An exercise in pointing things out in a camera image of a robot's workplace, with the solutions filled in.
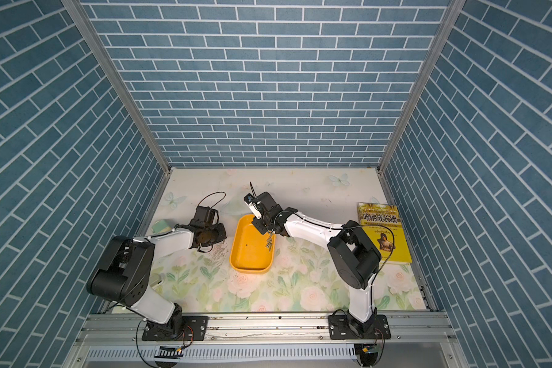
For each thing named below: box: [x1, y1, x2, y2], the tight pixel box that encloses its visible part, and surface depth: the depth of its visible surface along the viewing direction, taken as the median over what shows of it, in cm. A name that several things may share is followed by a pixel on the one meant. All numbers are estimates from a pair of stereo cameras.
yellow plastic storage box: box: [230, 213, 276, 275], surface depth 93 cm
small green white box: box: [151, 219, 172, 234], surface depth 93 cm
